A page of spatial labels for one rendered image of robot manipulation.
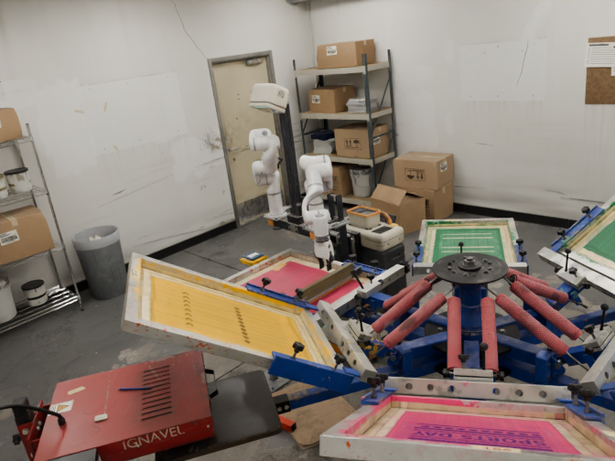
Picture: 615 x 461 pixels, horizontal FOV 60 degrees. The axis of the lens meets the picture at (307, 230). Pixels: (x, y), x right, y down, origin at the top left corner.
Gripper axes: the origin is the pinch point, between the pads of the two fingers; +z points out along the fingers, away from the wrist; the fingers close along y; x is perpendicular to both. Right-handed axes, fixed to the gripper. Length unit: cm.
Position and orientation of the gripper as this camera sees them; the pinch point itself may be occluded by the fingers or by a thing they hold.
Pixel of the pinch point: (325, 265)
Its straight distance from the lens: 284.7
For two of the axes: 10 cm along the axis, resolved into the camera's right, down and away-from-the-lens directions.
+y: -7.1, -1.7, 6.8
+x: -7.0, 3.3, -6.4
